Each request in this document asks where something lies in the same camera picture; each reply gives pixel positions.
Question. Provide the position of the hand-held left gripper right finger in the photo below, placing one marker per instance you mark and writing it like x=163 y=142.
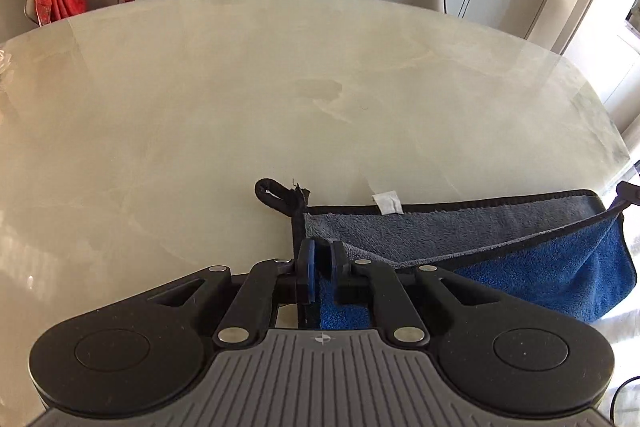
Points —
x=334 y=267

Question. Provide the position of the blue and grey towel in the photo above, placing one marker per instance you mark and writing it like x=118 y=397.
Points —
x=525 y=267

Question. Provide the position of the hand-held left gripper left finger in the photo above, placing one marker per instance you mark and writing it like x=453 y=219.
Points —
x=310 y=269

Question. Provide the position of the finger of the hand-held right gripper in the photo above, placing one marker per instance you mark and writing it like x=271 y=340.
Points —
x=631 y=194

